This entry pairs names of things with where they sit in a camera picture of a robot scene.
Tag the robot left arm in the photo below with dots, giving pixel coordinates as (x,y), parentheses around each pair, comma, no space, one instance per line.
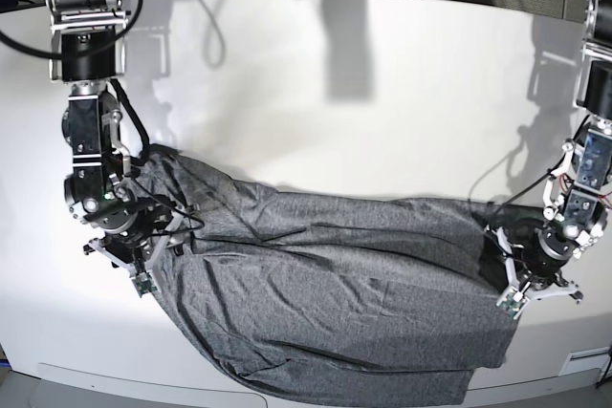
(576,194)

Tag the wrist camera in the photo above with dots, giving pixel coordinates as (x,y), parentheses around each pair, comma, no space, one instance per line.
(144,283)
(511,301)

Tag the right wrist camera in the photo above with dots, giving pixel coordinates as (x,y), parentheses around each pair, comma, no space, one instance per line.
(144,283)

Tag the grey long-sleeve T-shirt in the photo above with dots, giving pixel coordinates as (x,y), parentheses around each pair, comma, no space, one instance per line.
(330,300)

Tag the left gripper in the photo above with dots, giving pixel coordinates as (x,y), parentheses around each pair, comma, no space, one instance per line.
(533,257)

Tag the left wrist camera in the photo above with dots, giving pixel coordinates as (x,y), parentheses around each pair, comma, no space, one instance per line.
(511,301)

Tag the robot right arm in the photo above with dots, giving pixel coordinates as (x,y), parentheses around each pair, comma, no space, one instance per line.
(109,143)

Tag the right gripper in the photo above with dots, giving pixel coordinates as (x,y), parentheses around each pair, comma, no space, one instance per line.
(136,235)

